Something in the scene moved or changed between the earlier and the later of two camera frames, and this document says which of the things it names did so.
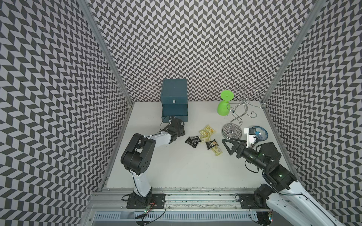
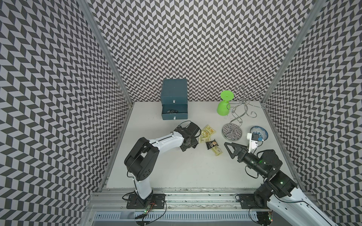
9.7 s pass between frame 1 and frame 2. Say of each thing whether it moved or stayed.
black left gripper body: moved
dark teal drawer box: stayed
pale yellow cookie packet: stayed
